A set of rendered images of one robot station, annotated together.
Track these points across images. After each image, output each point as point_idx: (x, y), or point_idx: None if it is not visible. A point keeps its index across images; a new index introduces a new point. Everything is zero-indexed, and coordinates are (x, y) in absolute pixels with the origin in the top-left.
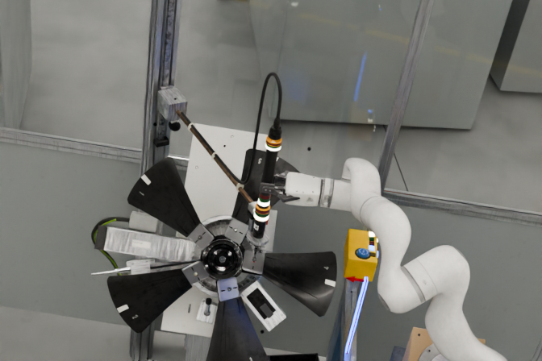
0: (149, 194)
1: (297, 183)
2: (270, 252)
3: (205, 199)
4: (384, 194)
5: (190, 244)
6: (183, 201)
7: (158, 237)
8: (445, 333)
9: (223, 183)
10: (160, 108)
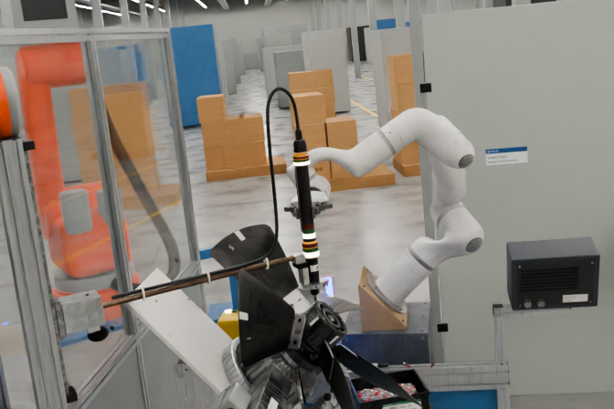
0: (253, 330)
1: (312, 196)
2: None
3: (204, 355)
4: (139, 330)
5: (275, 370)
6: (276, 302)
7: (267, 387)
8: (465, 171)
9: (192, 331)
10: (79, 322)
